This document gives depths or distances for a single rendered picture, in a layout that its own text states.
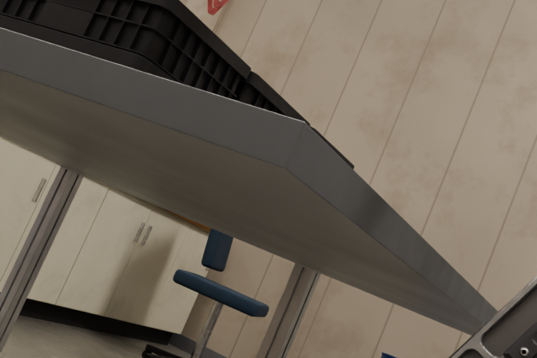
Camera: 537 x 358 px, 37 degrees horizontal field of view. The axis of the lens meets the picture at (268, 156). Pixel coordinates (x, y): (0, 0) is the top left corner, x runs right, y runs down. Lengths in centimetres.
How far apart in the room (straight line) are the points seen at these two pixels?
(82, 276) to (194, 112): 331
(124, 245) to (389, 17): 221
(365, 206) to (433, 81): 408
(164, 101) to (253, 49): 468
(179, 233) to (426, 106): 162
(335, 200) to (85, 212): 312
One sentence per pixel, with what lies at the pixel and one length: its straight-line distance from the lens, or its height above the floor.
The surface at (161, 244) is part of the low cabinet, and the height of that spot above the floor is 54.
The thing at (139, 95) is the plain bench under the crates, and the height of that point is 68.
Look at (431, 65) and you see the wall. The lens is 489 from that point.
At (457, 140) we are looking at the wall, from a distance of 468.
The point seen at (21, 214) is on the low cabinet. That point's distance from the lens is 350.
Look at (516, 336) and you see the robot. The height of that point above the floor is 63.
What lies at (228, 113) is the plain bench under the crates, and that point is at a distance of 64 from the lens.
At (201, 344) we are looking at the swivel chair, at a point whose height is 19.
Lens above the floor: 58
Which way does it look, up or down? 8 degrees up
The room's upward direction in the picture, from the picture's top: 24 degrees clockwise
